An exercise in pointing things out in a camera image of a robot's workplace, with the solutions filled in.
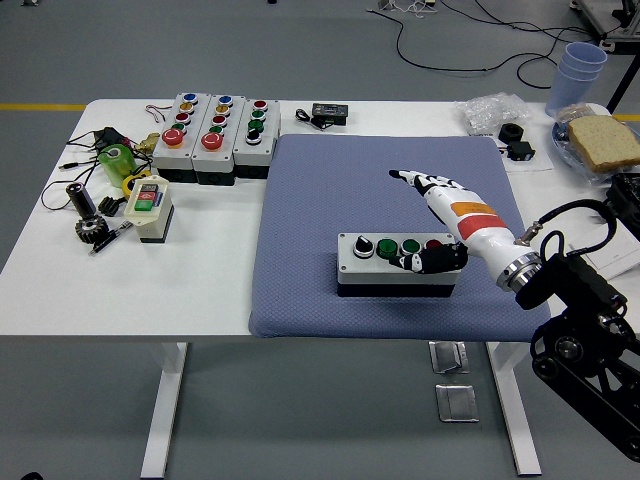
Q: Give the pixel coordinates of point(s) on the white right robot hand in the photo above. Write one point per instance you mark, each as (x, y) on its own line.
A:
(475, 220)

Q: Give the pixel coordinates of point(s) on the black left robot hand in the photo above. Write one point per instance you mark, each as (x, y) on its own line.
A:
(31, 476)

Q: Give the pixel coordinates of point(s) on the white four-button control box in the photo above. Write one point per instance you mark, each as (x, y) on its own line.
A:
(360, 274)

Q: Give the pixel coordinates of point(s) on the four-button box with selector knob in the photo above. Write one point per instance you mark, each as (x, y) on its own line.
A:
(250, 155)

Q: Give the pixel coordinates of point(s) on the five-button box, red mushroom button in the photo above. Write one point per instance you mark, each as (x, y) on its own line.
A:
(167, 157)
(212, 160)

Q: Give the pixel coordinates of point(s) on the black servo motor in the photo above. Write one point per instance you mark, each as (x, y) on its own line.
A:
(520, 150)

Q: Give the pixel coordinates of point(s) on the white paper sheet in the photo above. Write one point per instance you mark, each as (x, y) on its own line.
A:
(614, 261)
(540, 162)

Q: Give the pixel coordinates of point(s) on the clear plastic bag of parts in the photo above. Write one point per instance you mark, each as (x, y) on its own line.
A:
(490, 112)

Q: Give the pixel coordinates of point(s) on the silver floor socket plate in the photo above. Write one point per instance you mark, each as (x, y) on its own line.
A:
(457, 402)
(450, 357)

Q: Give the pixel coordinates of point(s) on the white table leg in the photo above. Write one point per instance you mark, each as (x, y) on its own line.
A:
(520, 425)
(165, 410)

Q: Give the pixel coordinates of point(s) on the slice of bread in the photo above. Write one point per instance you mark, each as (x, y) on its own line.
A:
(605, 142)

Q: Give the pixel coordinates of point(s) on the blue-grey quilted mat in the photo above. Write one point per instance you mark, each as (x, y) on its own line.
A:
(325, 190)

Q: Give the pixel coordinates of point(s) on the black device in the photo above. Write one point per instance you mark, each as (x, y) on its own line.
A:
(627, 195)

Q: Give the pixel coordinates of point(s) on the stack of blue cups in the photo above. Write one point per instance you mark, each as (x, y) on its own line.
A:
(570, 80)

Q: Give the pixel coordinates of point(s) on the small black digital meter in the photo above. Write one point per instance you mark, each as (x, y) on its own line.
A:
(330, 111)

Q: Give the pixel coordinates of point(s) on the black pen tool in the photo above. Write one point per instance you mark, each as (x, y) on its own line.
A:
(107, 242)

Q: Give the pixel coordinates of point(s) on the black metal gear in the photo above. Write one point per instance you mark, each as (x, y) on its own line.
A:
(92, 230)

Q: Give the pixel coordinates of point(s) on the black metal cylinder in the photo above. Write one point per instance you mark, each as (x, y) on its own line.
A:
(82, 202)

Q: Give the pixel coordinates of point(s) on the small black toothed part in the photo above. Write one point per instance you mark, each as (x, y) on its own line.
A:
(110, 206)

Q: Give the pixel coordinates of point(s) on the yellow tape roll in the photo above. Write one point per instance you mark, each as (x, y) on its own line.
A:
(127, 185)

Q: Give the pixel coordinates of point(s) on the green tape roll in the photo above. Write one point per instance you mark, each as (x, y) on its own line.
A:
(112, 172)

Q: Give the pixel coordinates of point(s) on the brass fitting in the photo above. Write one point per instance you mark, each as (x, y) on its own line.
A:
(147, 143)

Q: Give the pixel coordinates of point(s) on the black power adapter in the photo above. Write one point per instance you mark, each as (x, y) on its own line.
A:
(110, 136)

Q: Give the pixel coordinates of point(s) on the aluminium frame stand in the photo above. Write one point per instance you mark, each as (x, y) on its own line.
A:
(595, 15)

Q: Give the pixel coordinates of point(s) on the white red-green switch box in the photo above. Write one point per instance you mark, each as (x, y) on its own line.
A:
(150, 225)

